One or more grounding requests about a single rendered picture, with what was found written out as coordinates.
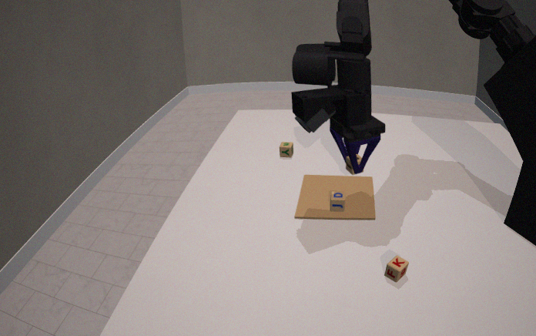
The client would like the tan mat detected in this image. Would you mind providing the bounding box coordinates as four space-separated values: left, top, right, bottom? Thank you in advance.
295 175 376 220

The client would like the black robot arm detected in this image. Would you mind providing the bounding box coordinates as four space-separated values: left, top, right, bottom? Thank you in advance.
291 0 536 133

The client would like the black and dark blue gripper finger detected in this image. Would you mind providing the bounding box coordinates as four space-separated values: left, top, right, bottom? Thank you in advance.
343 136 380 174
330 128 360 162

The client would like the wooden letter block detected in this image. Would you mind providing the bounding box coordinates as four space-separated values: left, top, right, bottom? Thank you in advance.
384 256 409 283
330 191 346 212
280 142 293 157
346 154 362 175

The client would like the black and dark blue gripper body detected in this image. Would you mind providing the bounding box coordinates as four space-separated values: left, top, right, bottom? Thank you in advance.
330 86 385 143

